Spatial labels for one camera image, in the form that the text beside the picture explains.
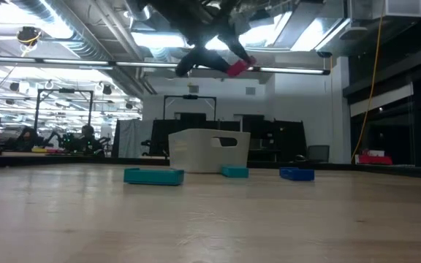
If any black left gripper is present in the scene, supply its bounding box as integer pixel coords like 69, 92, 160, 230
148, 0, 258, 77

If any red block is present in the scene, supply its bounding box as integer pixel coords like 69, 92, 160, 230
226, 59, 258, 79

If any white plastic bin with handle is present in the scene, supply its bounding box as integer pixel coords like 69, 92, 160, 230
167, 128, 251, 174

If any small teal block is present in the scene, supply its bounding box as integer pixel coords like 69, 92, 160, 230
221, 164, 250, 179

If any teal tray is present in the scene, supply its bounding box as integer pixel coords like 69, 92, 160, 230
123, 167, 186, 187

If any blue block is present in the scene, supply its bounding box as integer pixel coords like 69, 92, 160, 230
278, 167, 316, 183

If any grey office chair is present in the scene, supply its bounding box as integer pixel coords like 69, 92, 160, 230
307, 144, 330, 163

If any black cabinet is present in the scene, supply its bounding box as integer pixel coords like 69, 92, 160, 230
240, 114, 308, 162

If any grey curtain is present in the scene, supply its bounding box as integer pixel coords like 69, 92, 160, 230
112, 118, 155, 159

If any long ceiling light bar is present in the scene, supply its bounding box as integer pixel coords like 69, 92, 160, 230
0, 56, 331, 76

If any person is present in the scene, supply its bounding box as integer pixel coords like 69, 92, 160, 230
80, 124, 100, 156

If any background robot with green lights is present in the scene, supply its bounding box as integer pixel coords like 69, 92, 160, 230
49, 130, 112, 157

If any red box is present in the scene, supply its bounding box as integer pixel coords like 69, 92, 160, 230
354, 149, 394, 166

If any neighbouring work table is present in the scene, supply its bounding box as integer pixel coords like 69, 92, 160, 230
0, 150, 143, 169

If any black rig frame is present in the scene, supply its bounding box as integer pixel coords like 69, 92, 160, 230
34, 88, 95, 133
162, 94, 218, 121

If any yellow hanging cable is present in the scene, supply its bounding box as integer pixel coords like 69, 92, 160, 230
350, 16, 384, 164

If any yellow black cable reel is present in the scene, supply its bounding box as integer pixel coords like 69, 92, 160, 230
16, 26, 44, 47

